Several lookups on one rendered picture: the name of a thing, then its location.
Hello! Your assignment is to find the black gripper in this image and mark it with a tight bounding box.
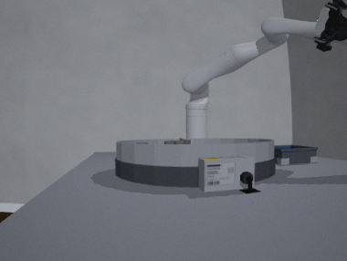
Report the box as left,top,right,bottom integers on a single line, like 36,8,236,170
313,0,347,52

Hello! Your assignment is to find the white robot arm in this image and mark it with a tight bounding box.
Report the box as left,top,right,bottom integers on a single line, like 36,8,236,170
182,7,330,139

